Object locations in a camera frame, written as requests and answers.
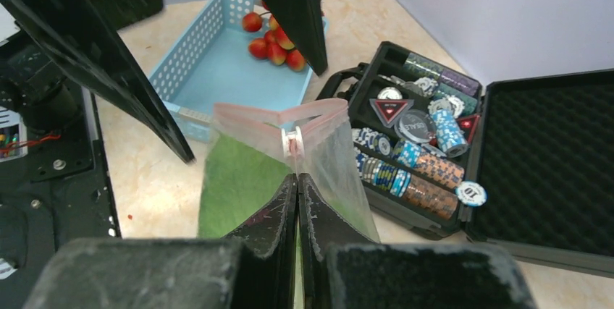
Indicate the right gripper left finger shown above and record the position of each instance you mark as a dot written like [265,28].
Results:
[266,274]

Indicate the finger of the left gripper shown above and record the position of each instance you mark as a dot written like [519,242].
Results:
[302,22]
[88,49]

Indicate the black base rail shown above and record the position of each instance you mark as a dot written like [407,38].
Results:
[55,185]

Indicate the green napa cabbage toy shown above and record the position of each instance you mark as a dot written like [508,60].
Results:
[238,181]

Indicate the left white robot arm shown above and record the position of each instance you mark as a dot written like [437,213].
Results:
[29,88]

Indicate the black poker chip case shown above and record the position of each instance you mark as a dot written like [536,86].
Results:
[542,148]

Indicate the white single poker chip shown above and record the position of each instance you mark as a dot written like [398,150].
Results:
[471,194]

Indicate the red triangle dealer token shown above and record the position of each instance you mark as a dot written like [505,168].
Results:
[389,110]

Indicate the light blue plastic basket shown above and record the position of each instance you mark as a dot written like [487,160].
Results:
[210,63]

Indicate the clear round dealer button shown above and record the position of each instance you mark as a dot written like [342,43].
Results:
[415,126]

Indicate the red cherry tomato bunch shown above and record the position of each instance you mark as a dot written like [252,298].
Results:
[271,43]

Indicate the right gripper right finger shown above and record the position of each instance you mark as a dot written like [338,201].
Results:
[321,227]

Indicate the clear zip top bag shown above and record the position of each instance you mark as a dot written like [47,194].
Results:
[313,138]

